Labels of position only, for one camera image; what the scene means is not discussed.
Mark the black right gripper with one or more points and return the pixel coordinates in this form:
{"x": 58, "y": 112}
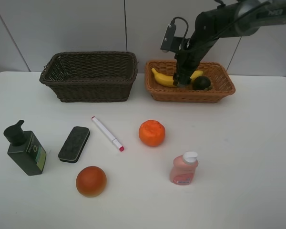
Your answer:
{"x": 188, "y": 60}

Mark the yellow banana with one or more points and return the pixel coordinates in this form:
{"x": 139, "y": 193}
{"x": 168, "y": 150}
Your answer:
{"x": 168, "y": 81}

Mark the dark green mangosteen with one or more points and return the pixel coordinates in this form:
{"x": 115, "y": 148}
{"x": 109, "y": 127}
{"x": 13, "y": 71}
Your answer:
{"x": 201, "y": 83}

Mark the orange tangerine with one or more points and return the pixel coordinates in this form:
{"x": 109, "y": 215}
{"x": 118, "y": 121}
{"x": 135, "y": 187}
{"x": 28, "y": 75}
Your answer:
{"x": 152, "y": 133}

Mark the pink lotion bottle white cap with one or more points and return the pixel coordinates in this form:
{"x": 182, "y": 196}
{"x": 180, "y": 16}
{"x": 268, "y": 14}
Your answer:
{"x": 184, "y": 167}

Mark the black whiteboard eraser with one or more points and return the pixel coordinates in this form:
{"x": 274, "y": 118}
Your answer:
{"x": 74, "y": 144}

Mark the dark green pump bottle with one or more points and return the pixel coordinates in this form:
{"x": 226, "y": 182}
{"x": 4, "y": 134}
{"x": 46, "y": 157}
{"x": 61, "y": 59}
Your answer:
{"x": 25, "y": 149}

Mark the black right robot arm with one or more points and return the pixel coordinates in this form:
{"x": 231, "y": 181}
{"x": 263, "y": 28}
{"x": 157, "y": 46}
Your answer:
{"x": 241, "y": 19}

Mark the light brown wicker basket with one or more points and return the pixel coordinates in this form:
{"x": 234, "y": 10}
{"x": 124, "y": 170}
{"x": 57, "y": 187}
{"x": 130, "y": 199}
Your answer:
{"x": 221, "y": 84}

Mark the white marker pink cap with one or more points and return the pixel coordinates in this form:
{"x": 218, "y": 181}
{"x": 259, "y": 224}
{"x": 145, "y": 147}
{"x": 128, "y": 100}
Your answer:
{"x": 108, "y": 134}

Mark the dark brown wicker basket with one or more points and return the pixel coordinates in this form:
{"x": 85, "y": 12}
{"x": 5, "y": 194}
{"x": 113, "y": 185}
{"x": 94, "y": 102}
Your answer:
{"x": 91, "y": 77}

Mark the red-orange round fruit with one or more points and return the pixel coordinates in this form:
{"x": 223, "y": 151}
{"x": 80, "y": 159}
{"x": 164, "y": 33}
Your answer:
{"x": 91, "y": 181}

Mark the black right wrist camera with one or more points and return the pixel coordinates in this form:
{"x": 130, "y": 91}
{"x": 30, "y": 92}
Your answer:
{"x": 170, "y": 42}

